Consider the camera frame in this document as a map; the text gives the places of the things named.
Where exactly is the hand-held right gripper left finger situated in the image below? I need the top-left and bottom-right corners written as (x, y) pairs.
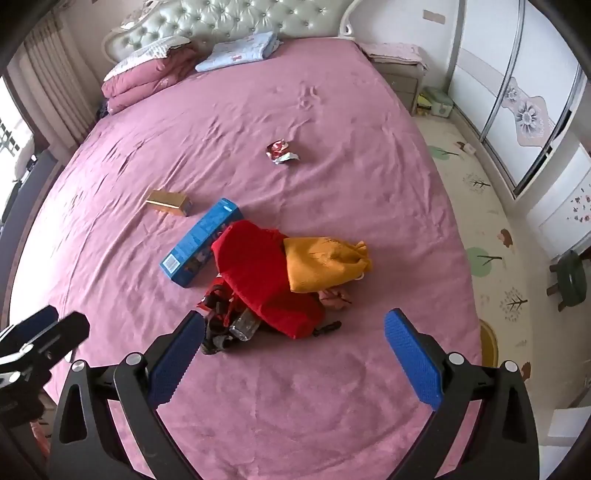
top-left (47, 310), bottom-right (206, 480)

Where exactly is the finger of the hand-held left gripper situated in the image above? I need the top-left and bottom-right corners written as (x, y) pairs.
top-left (0, 305), bottom-right (60, 344)
top-left (0, 312), bottom-right (91, 376)

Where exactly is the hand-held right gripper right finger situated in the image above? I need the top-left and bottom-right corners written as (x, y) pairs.
top-left (384, 308), bottom-right (541, 480)

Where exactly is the red snack wrapper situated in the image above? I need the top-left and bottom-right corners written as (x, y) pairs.
top-left (198, 273), bottom-right (238, 319)

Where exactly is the yellow container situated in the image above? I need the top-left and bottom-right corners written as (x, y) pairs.
top-left (480, 320), bottom-right (499, 370)

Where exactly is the crumpled pink paper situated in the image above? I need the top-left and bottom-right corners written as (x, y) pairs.
top-left (318, 286), bottom-right (352, 312)

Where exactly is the blue box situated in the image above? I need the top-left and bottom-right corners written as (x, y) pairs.
top-left (160, 198), bottom-right (244, 288)

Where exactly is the yellow cloth bag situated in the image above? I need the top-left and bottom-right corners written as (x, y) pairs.
top-left (283, 235), bottom-right (372, 294)

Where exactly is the tree print play mat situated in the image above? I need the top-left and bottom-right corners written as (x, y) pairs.
top-left (411, 111), bottom-right (591, 416)

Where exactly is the green round stool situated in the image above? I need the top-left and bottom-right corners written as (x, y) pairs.
top-left (547, 249), bottom-right (589, 312)

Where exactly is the window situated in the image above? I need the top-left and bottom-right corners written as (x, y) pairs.
top-left (0, 74), bottom-right (34, 185)

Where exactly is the white cabinet with stickers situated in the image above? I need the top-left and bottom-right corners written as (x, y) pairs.
top-left (522, 143), bottom-right (591, 261)

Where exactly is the crumpled red silver wrapper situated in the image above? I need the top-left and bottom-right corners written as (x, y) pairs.
top-left (265, 138), bottom-right (300, 166)

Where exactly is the beige curtain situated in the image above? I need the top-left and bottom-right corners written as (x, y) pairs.
top-left (21, 11), bottom-right (100, 148)

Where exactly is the green storage box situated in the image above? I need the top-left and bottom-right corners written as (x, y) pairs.
top-left (417, 88), bottom-right (455, 118)

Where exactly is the folded pink quilt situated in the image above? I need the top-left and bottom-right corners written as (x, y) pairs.
top-left (100, 36), bottom-right (199, 115)

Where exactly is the grey nightstand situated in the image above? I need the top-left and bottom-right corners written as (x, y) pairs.
top-left (369, 44), bottom-right (428, 114)

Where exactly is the white sliding door wardrobe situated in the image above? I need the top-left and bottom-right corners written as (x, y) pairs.
top-left (445, 0), bottom-right (591, 199)

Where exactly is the pink cloth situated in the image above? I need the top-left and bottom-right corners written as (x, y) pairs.
top-left (358, 42), bottom-right (423, 63)

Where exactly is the folded light blue blanket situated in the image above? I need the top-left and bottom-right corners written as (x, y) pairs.
top-left (195, 31), bottom-right (280, 72)

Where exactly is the tufted pale green headboard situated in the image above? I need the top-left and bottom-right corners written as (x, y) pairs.
top-left (102, 0), bottom-right (365, 63)

